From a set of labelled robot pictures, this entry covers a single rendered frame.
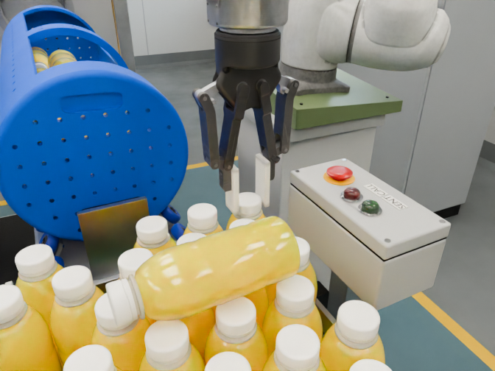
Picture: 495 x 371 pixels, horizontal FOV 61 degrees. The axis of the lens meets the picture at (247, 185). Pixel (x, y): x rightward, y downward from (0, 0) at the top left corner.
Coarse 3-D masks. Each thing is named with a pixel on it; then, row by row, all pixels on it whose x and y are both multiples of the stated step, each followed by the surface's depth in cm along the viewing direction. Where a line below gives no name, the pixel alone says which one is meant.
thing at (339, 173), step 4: (328, 168) 59; (332, 168) 59; (336, 168) 58; (340, 168) 58; (344, 168) 59; (328, 172) 58; (332, 172) 57; (336, 172) 57; (340, 172) 57; (344, 172) 57; (348, 172) 57; (352, 172) 58; (332, 176) 57; (336, 176) 57; (340, 176) 57; (344, 176) 57; (348, 176) 57; (340, 180) 58
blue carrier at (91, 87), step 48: (48, 48) 130; (96, 48) 136; (0, 96) 68; (48, 96) 56; (96, 96) 60; (144, 96) 62; (0, 144) 56; (48, 144) 59; (96, 144) 62; (144, 144) 66; (48, 192) 62; (96, 192) 66; (144, 192) 69
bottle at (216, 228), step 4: (188, 224) 56; (216, 224) 56; (188, 228) 56; (192, 228) 55; (212, 228) 55; (216, 228) 55; (220, 228) 57; (184, 232) 56; (188, 232) 56; (192, 232) 55; (196, 232) 54; (200, 232) 54; (204, 232) 54; (208, 232) 55; (212, 232) 55; (216, 232) 56
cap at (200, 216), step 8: (192, 208) 55; (200, 208) 56; (208, 208) 56; (192, 216) 54; (200, 216) 54; (208, 216) 54; (216, 216) 55; (192, 224) 54; (200, 224) 54; (208, 224) 54
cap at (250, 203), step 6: (246, 192) 59; (240, 198) 58; (246, 198) 58; (252, 198) 58; (258, 198) 58; (240, 204) 56; (246, 204) 56; (252, 204) 56; (258, 204) 57; (240, 210) 57; (246, 210) 56; (252, 210) 56; (258, 210) 57; (246, 216) 57
